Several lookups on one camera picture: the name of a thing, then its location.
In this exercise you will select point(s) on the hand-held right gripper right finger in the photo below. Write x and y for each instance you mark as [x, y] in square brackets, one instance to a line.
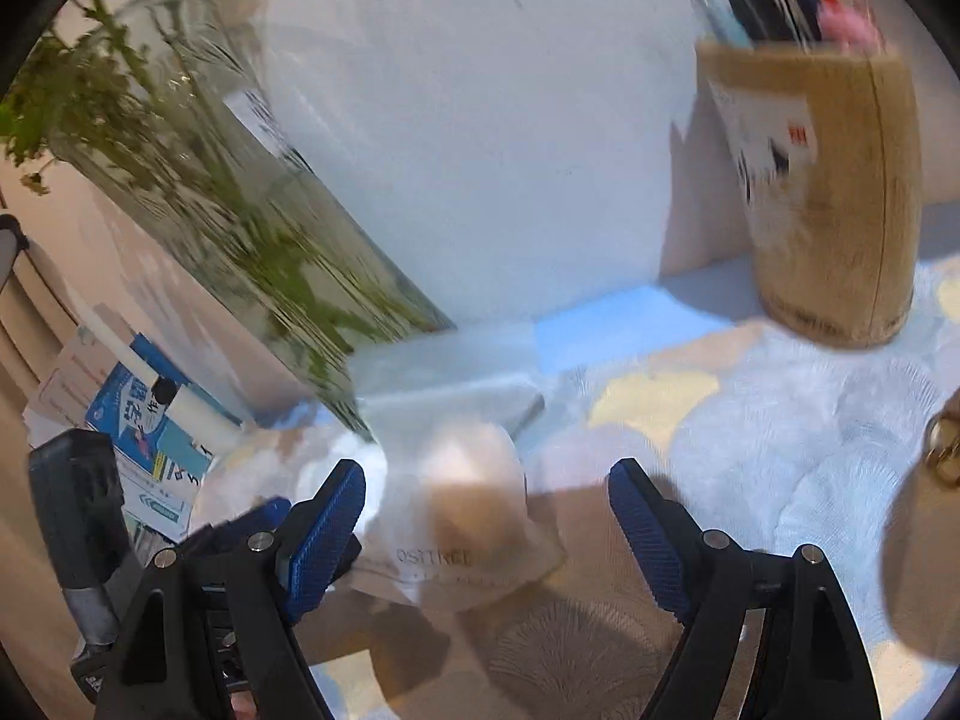
[645, 532]

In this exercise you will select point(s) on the glass vase with flowers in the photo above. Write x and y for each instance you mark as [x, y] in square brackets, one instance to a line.
[45, 120]

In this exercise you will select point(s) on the clear plastic bag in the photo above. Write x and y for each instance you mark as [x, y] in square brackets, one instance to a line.
[450, 367]

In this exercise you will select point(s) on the fan pattern tablecloth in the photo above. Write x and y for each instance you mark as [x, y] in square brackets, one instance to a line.
[787, 427]

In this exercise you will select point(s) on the tall glass vase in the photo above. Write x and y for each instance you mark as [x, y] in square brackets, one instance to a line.
[225, 187]

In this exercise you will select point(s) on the blue cartoon cover book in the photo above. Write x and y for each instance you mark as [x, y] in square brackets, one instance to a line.
[127, 412]

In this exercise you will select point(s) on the wooden pen holder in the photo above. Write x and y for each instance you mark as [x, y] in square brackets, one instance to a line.
[840, 240]

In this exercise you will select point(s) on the white book red print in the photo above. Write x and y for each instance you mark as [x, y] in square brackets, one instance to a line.
[60, 390]

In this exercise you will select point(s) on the pink fluffy pen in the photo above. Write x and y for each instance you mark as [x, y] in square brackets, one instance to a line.
[847, 26]

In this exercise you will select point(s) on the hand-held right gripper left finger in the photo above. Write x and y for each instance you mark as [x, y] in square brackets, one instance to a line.
[330, 532]

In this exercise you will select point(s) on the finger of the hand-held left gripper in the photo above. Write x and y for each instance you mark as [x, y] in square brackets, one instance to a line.
[240, 517]

